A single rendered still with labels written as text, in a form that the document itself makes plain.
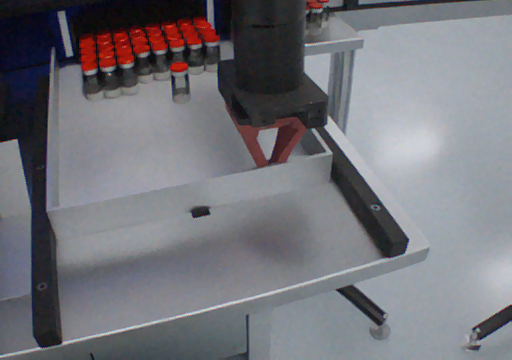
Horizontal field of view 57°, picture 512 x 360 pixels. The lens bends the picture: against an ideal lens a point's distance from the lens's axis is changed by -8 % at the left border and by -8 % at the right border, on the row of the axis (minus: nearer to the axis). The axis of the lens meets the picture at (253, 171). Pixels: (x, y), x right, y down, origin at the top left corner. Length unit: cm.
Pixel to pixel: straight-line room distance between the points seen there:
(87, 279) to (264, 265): 15
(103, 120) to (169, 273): 24
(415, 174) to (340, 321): 75
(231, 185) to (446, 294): 121
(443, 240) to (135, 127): 133
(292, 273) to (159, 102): 29
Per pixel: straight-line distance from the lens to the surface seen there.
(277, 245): 43
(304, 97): 39
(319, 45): 77
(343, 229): 45
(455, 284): 163
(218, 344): 122
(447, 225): 180
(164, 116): 59
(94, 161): 54
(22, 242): 47
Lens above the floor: 120
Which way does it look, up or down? 39 degrees down
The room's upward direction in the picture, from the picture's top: straight up
